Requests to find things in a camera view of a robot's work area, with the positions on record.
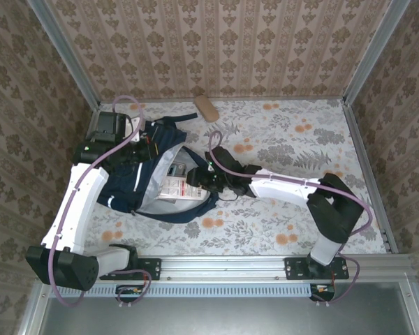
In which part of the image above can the navy blue student backpack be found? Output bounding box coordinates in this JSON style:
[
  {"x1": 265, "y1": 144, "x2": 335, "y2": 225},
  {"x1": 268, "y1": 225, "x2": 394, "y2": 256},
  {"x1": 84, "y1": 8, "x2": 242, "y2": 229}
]
[{"x1": 96, "y1": 113, "x2": 219, "y2": 224}]

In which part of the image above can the brown glasses case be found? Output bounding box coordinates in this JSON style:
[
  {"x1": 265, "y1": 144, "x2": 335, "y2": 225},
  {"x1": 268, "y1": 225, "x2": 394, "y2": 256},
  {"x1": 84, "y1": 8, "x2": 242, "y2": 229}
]
[{"x1": 194, "y1": 94, "x2": 220, "y2": 123}]

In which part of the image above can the floral tablecloth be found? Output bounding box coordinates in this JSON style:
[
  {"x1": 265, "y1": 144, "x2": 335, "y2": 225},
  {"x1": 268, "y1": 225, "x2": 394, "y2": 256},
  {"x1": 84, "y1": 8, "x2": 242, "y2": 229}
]
[{"x1": 73, "y1": 99, "x2": 387, "y2": 258}]

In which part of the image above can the grey metal front panel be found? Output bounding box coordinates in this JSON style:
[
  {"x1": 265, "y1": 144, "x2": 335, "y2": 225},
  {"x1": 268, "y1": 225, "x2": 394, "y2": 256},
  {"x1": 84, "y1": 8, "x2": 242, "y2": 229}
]
[{"x1": 38, "y1": 282, "x2": 417, "y2": 335}]

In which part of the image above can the aluminium left side rail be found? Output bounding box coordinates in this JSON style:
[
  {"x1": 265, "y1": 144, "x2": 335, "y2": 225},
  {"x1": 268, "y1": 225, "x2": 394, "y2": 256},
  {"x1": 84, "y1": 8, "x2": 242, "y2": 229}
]
[{"x1": 60, "y1": 103, "x2": 102, "y2": 245}]

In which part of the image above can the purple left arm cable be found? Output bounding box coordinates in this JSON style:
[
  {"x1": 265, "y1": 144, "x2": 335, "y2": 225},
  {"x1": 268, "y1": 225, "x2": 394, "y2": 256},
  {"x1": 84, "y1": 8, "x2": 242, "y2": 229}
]
[{"x1": 50, "y1": 94, "x2": 153, "y2": 308}]

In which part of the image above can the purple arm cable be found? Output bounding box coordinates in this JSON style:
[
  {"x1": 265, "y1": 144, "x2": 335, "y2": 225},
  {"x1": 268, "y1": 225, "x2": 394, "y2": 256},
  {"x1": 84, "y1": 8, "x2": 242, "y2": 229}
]
[
  {"x1": 50, "y1": 94, "x2": 153, "y2": 308},
  {"x1": 208, "y1": 131, "x2": 374, "y2": 307}
]

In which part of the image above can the aluminium left frame post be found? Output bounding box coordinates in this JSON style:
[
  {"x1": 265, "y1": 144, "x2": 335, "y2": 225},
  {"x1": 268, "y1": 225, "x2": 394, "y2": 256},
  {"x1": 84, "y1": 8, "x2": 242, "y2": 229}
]
[{"x1": 26, "y1": 0, "x2": 102, "y2": 109}]

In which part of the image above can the aluminium frame post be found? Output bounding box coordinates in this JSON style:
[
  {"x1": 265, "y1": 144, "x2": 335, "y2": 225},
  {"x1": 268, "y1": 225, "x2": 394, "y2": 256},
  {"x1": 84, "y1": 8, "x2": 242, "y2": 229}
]
[
  {"x1": 26, "y1": 0, "x2": 102, "y2": 109},
  {"x1": 341, "y1": 0, "x2": 411, "y2": 105}
]

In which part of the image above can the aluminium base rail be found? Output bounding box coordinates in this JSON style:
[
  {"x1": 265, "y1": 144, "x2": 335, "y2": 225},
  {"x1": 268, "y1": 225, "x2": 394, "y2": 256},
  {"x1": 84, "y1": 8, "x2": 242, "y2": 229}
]
[{"x1": 38, "y1": 254, "x2": 415, "y2": 283}]

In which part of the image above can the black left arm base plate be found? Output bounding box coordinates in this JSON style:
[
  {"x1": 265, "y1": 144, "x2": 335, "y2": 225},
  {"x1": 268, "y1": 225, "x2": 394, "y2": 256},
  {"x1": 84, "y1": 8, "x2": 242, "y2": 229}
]
[{"x1": 99, "y1": 257, "x2": 161, "y2": 281}]

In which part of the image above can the grey slotted cable duct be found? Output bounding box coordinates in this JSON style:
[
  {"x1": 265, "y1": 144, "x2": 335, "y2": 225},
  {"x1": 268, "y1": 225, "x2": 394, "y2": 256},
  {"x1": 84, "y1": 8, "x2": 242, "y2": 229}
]
[{"x1": 51, "y1": 283, "x2": 314, "y2": 297}]

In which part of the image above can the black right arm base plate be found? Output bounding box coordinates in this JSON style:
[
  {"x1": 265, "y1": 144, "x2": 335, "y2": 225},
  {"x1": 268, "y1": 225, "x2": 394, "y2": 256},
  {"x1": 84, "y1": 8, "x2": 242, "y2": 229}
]
[{"x1": 284, "y1": 257, "x2": 350, "y2": 281}]

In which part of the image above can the aluminium right side rail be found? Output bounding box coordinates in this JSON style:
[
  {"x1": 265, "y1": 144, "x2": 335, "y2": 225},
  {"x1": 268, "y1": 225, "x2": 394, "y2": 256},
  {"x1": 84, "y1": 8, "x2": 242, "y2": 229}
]
[{"x1": 341, "y1": 100, "x2": 399, "y2": 254}]

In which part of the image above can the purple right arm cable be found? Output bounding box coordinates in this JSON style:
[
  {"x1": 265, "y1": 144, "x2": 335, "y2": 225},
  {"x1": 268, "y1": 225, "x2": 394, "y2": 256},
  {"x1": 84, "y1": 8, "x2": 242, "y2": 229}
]
[{"x1": 208, "y1": 131, "x2": 374, "y2": 307}]

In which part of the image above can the aluminium right frame post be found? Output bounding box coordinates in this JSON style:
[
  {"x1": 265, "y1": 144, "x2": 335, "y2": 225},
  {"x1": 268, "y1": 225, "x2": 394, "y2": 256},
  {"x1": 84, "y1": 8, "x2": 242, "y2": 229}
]
[{"x1": 341, "y1": 0, "x2": 411, "y2": 105}]

